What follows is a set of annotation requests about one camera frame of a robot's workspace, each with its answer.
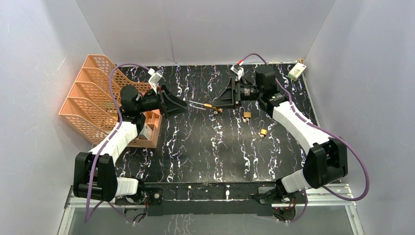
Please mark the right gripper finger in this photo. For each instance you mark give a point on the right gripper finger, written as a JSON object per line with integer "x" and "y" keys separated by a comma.
{"x": 229, "y": 91}
{"x": 223, "y": 103}

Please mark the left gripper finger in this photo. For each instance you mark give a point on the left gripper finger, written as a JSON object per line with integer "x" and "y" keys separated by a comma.
{"x": 172, "y": 110}
{"x": 171, "y": 101}

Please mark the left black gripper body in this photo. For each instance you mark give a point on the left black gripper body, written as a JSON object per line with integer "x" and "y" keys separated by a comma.
{"x": 162, "y": 101}

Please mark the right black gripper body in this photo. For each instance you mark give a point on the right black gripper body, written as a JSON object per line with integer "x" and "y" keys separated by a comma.
{"x": 248, "y": 93}

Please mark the large brass padlock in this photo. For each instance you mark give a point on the large brass padlock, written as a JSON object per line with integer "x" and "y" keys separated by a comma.
{"x": 205, "y": 106}

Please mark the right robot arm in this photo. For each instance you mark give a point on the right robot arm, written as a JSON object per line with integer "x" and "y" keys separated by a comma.
{"x": 326, "y": 159}

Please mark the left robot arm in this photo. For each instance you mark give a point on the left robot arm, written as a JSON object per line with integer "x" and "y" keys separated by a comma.
{"x": 94, "y": 171}

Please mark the white staple box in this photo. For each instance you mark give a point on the white staple box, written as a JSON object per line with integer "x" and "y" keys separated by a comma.
{"x": 146, "y": 133}

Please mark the small open brass padlock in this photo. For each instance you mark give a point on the small open brass padlock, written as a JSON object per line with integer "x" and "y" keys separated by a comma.
{"x": 263, "y": 132}

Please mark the small white green box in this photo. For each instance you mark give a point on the small white green box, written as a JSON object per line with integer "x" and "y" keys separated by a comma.
{"x": 296, "y": 72}

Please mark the orange plastic desk organizer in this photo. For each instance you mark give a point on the orange plastic desk organizer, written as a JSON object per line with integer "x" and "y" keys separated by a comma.
{"x": 89, "y": 107}

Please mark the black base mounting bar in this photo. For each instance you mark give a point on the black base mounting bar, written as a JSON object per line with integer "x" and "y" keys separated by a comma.
{"x": 207, "y": 196}

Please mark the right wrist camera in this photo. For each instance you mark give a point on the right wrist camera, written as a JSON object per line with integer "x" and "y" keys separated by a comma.
{"x": 238, "y": 70}

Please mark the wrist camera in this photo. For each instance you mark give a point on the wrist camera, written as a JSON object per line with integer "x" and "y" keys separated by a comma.
{"x": 238, "y": 70}
{"x": 155, "y": 76}

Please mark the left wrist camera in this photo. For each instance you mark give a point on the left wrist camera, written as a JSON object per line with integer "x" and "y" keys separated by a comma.
{"x": 155, "y": 76}

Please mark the aluminium frame rail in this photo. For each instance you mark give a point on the aluminium frame rail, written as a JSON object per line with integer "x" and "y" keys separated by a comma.
{"x": 324, "y": 214}

